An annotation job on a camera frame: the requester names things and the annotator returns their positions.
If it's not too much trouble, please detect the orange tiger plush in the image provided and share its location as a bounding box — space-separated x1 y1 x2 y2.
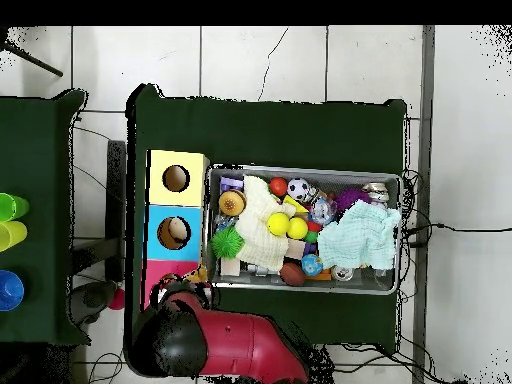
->
184 264 209 284

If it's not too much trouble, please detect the wooden box with three holes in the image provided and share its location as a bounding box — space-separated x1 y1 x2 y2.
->
139 149 211 311

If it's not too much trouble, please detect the shallow silver mesh bin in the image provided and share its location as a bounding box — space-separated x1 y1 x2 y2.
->
200 163 404 296

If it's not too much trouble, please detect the toy hamburger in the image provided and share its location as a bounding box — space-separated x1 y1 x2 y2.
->
218 189 248 218

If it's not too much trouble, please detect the cream waffle cloth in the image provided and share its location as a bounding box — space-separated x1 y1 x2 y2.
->
233 174 299 272

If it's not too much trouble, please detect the orange red ball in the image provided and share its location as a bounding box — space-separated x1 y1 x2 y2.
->
268 176 289 198

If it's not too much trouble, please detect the green spiky rubber ball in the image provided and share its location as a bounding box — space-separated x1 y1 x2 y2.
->
209 225 245 260

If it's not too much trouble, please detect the yellow tennis ball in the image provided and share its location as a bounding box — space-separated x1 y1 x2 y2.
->
286 216 310 240

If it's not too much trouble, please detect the black white soccer ball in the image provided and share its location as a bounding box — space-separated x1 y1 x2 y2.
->
286 177 311 201

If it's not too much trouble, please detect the brown toy football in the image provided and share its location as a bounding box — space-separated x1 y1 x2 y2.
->
278 261 307 288

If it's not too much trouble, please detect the blue globe ball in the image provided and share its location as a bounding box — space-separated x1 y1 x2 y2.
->
300 253 324 278

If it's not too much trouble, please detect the mint green waffle cloth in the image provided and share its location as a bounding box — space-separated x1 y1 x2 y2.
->
316 199 402 271

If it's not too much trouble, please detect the small red floor ball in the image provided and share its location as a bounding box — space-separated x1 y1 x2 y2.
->
106 287 126 311

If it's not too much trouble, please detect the dark grey rounded object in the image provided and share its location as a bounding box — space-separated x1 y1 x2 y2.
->
69 279 118 326

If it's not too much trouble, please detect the dark green side table cloth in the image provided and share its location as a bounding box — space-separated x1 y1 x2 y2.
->
0 88 91 347

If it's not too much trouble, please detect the yellow green plastic cup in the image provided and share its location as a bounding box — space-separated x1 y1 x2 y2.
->
0 220 29 253

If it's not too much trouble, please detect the bright green plastic cup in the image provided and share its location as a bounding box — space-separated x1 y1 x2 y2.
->
0 192 31 223

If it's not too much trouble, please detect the blue plastic cup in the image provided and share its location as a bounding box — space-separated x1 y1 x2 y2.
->
0 269 26 312

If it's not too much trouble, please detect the black tripod leg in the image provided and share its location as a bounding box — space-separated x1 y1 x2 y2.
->
0 41 64 78

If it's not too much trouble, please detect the black power cable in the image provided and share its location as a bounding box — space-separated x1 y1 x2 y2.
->
403 222 512 246

